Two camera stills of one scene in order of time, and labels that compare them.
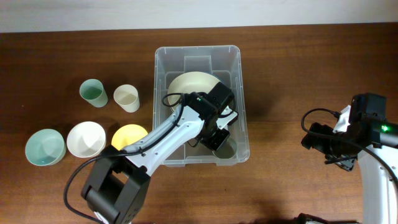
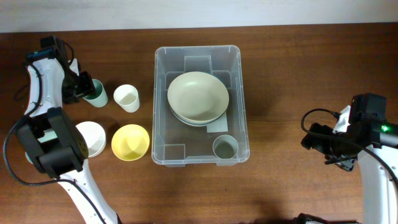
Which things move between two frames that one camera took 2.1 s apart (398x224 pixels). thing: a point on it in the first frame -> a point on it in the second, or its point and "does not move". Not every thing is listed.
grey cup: x=227 y=150 does not move
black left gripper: x=215 y=144 -> x=89 y=89
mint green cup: x=92 y=91 does not move
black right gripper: x=316 y=137 does not move
